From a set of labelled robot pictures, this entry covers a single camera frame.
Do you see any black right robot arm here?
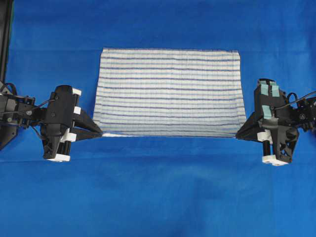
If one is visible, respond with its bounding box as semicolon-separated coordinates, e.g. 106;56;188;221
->
236;79;316;166

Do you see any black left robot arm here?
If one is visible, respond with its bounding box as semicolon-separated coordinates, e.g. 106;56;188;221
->
0;83;103;162

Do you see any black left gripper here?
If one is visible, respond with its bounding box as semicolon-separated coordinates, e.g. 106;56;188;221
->
42;85;103;162

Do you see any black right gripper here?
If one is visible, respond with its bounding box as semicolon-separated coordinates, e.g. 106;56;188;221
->
236;79;299;166

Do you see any blue table cloth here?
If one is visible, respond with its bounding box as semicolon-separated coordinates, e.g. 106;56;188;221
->
0;0;316;237

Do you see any black frame post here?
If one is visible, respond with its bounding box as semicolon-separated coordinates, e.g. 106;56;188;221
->
0;0;14;83

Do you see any blue striped white towel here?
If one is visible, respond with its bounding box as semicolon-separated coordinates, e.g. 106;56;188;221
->
93;48;246;138

